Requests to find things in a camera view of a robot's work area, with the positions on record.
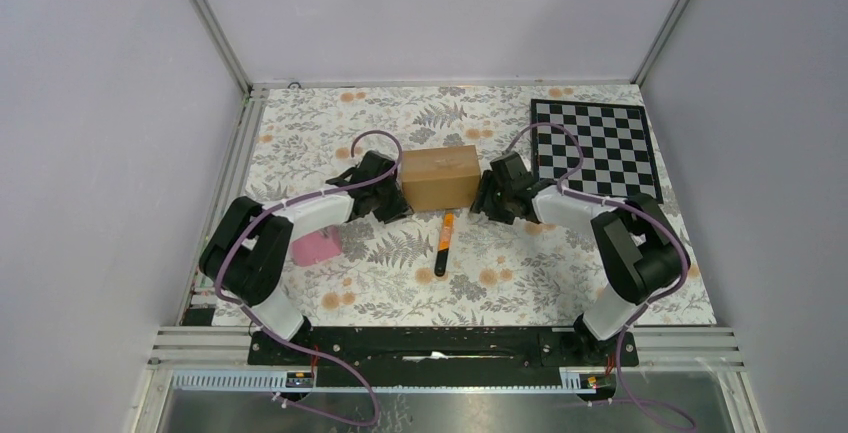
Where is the brown cardboard express box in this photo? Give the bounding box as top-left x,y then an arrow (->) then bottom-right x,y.
400,145 -> 481,213

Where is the orange black utility knife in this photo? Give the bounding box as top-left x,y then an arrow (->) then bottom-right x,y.
434,211 -> 455,278

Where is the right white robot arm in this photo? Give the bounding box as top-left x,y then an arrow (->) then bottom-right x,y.
471,152 -> 691,365

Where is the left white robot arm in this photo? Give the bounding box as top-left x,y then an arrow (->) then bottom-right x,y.
199,150 -> 411,364

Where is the floral patterned table mat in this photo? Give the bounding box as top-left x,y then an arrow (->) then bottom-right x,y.
210,84 -> 718,328

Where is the pink plastic bag package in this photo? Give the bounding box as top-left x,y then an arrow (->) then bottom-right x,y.
290,227 -> 343,267

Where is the black white chessboard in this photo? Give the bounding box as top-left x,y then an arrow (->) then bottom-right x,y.
530,99 -> 663,203

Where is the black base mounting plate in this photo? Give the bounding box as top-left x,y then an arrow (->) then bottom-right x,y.
247,326 -> 639,381

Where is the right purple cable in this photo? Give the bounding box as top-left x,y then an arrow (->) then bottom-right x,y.
507,122 -> 700,433

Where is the purple cable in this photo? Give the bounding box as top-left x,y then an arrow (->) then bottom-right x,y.
213,129 -> 405,429
507,122 -> 700,433

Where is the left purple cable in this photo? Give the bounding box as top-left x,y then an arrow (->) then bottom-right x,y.
213,129 -> 405,429

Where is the grey slotted cable duct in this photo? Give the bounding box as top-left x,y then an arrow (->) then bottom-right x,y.
171,368 -> 597,394

